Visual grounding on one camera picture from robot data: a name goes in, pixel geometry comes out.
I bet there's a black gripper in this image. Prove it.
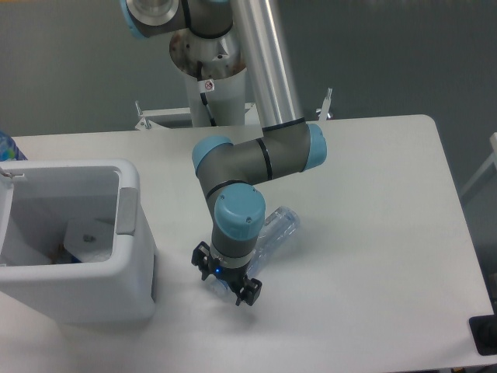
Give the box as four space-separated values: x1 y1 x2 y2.
191 241 262 306

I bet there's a clear crushed plastic bottle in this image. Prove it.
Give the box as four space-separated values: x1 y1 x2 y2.
207 205 301 299

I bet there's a white plastic wrapper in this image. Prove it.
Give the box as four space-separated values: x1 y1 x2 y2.
63 218 114 263

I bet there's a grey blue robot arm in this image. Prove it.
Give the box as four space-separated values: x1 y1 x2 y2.
120 1 327 305

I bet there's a white trash can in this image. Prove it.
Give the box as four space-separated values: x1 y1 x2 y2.
1 159 156 323

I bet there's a blue snack package in bin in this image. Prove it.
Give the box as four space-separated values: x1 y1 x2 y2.
48 244 81 264

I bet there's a blue water bottle at edge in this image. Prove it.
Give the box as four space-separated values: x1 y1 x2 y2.
0 131 27 162

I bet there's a black device at table corner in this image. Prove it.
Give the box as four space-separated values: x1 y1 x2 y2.
469 315 496 356

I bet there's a white furniture piece at right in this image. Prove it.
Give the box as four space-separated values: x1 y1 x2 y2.
460 133 496 205

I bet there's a white metal base frame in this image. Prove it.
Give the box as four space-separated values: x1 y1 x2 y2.
134 87 334 131

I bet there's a black cable on pedestal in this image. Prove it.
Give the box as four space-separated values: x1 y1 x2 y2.
195 60 217 127

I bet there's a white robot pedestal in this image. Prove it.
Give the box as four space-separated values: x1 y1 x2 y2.
169 29 247 127

